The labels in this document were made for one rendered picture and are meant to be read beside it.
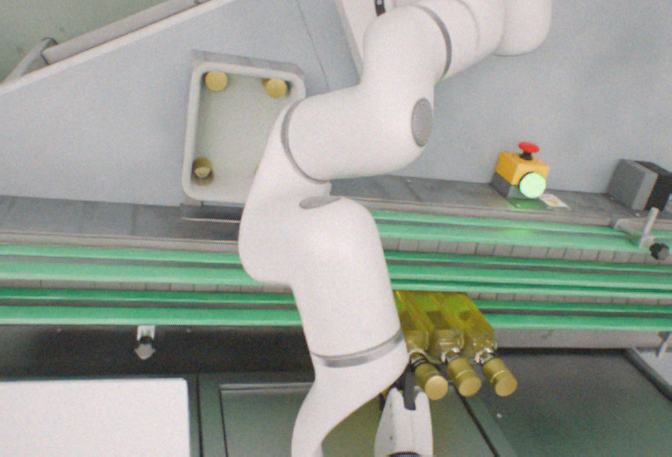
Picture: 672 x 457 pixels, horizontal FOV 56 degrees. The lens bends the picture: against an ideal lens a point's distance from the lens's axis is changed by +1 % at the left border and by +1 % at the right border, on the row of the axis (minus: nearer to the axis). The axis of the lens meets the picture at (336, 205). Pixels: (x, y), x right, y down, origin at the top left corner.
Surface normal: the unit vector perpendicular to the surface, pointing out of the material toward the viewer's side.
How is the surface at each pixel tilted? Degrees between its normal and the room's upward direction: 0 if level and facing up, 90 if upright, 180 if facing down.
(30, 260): 90
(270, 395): 90
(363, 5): 5
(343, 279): 18
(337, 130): 64
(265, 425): 90
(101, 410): 90
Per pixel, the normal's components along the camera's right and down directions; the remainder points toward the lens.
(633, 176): -0.95, -0.07
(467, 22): 0.59, -0.22
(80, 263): 0.18, -0.90
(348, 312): 0.08, 0.15
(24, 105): 0.24, 0.43
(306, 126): -0.73, -0.11
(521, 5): 0.02, 0.41
